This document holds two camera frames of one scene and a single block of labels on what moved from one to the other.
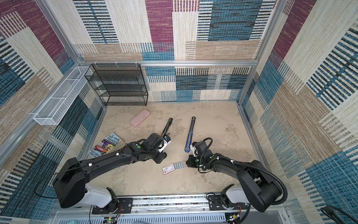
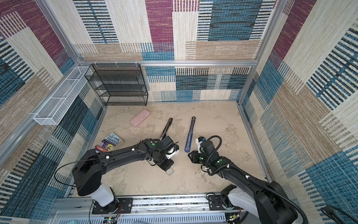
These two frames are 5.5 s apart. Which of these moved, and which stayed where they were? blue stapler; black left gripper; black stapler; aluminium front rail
Moved: black left gripper
Stayed: aluminium front rail; black stapler; blue stapler
